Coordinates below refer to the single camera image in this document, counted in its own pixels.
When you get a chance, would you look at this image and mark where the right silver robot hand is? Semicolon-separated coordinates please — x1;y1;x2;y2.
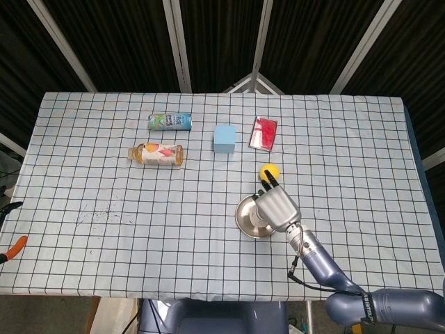
250;170;302;234

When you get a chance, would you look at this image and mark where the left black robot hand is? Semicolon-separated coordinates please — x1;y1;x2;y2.
0;200;29;266

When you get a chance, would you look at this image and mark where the white paper cup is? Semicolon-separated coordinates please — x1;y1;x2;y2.
248;205;275;229

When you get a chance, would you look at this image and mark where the silver metal bowl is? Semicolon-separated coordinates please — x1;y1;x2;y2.
234;193;280;239

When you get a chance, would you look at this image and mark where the yellow foam ball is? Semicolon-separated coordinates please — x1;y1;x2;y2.
259;163;282;185

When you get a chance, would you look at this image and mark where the red flat card box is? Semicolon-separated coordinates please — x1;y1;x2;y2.
248;116;280;152

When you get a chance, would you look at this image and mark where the light blue foam cube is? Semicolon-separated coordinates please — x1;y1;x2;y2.
212;124;237;154

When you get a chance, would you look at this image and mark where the white checked tablecloth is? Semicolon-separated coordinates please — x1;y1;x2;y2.
0;90;445;303

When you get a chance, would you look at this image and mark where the dark blue robot torso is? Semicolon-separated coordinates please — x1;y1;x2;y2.
138;298;289;334

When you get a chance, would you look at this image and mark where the amber tea plastic bottle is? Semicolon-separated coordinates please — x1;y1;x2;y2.
127;142;184;167

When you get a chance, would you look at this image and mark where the brown cardboard box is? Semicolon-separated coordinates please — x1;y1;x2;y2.
84;297;102;334

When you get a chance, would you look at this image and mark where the blue-green drink can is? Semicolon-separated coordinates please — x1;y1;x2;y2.
148;112;193;132

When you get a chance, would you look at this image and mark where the dark blue undercloth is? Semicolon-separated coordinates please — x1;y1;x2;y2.
402;100;445;269

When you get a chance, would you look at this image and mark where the white metal frame bar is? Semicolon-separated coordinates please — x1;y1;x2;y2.
421;147;445;172
0;132;27;158

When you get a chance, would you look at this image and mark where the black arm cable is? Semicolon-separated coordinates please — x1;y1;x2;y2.
287;255;362;297

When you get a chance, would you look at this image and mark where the triangular white frame bracket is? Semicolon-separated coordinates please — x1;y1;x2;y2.
222;72;284;95

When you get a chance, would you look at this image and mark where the white metal frame post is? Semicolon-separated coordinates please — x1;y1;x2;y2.
26;0;98;93
250;0;275;76
329;0;401;95
162;0;193;94

